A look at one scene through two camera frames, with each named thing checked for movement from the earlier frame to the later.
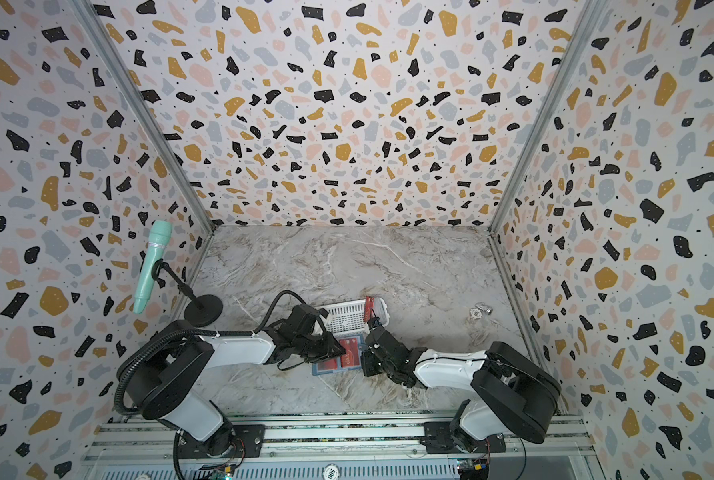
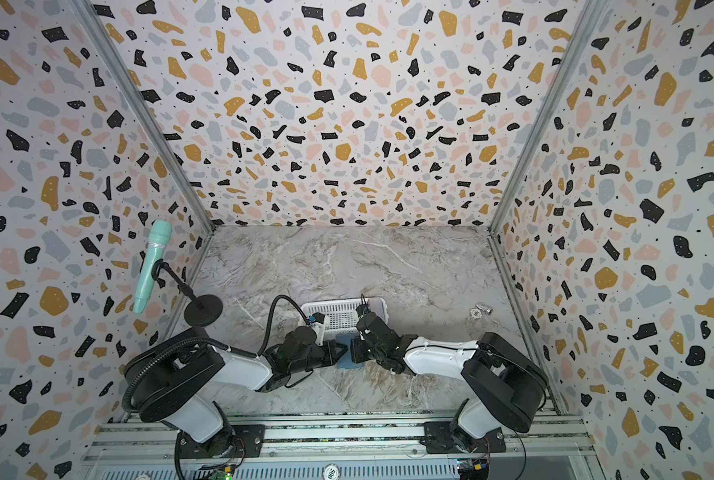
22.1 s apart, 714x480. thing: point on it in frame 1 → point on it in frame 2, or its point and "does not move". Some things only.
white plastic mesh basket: (349, 318) does not move
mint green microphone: (160, 232) does not move
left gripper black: (332, 346) → (331, 348)
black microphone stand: (204, 311) does not move
